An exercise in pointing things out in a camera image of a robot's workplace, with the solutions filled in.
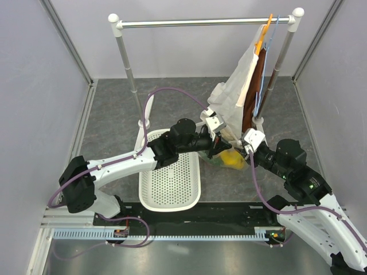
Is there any yellow bell pepper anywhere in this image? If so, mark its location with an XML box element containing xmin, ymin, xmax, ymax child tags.
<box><xmin>220</xmin><ymin>150</ymin><xmax>247</xmax><ymax>170</ymax></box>

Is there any clear zip top bag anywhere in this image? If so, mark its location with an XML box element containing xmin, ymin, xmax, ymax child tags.
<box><xmin>198</xmin><ymin>135</ymin><xmax>247</xmax><ymax>170</ymax></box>

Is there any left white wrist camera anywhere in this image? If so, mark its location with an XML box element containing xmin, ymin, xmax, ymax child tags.
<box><xmin>205</xmin><ymin>115</ymin><xmax>227</xmax><ymax>133</ymax></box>

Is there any white hanging garment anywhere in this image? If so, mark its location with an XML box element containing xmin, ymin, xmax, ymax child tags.
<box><xmin>208</xmin><ymin>26</ymin><xmax>261</xmax><ymax>147</ymax></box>

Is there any orange clothes hanger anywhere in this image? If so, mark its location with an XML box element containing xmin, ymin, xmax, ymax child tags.
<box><xmin>255</xmin><ymin>14</ymin><xmax>273</xmax><ymax>56</ymax></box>

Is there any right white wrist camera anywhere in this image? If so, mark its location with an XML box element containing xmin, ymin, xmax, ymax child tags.
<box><xmin>241</xmin><ymin>128</ymin><xmax>265</xmax><ymax>154</ymax></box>

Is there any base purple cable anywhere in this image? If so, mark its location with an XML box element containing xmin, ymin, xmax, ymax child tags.
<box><xmin>53</xmin><ymin>214</ymin><xmax>151</xmax><ymax>261</ymax></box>
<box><xmin>257</xmin><ymin>227</ymin><xmax>296</xmax><ymax>249</ymax></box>

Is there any green cucumber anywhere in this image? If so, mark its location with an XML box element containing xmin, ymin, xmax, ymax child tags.
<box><xmin>209</xmin><ymin>157</ymin><xmax>223</xmax><ymax>166</ymax></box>

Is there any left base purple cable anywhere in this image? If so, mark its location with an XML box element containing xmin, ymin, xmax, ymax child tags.
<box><xmin>53</xmin><ymin>214</ymin><xmax>151</xmax><ymax>261</ymax></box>

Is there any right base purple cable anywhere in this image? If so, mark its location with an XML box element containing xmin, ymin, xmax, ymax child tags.
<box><xmin>257</xmin><ymin>227</ymin><xmax>296</xmax><ymax>249</ymax></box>

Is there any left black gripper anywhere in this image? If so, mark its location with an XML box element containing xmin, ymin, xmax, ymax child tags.
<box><xmin>178</xmin><ymin>131</ymin><xmax>232</xmax><ymax>160</ymax></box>

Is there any white slotted cable duct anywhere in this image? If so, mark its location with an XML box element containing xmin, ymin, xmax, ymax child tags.
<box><xmin>53</xmin><ymin>229</ymin><xmax>286</xmax><ymax>241</ymax></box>

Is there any brown hanging cloth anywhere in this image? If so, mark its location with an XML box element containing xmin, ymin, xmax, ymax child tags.
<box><xmin>242</xmin><ymin>48</ymin><xmax>267</xmax><ymax>133</ymax></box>

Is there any blue clothes hanger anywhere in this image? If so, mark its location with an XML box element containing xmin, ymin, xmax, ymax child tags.
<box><xmin>253</xmin><ymin>16</ymin><xmax>280</xmax><ymax>117</ymax></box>

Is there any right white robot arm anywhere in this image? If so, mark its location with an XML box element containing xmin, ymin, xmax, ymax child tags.
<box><xmin>243</xmin><ymin>132</ymin><xmax>366</xmax><ymax>274</ymax></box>

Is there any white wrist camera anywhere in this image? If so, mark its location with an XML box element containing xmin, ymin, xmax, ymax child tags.
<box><xmin>241</xmin><ymin>128</ymin><xmax>265</xmax><ymax>154</ymax></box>
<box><xmin>205</xmin><ymin>115</ymin><xmax>227</xmax><ymax>133</ymax></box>

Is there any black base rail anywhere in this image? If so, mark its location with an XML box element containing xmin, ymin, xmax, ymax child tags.
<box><xmin>91</xmin><ymin>201</ymin><xmax>290</xmax><ymax>232</ymax></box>

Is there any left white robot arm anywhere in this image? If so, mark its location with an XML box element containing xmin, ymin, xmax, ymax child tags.
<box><xmin>58</xmin><ymin>116</ymin><xmax>232</xmax><ymax>225</ymax></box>

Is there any white perforated plastic basket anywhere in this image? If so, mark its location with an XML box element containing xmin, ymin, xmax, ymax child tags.
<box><xmin>138</xmin><ymin>128</ymin><xmax>201</xmax><ymax>213</ymax></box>

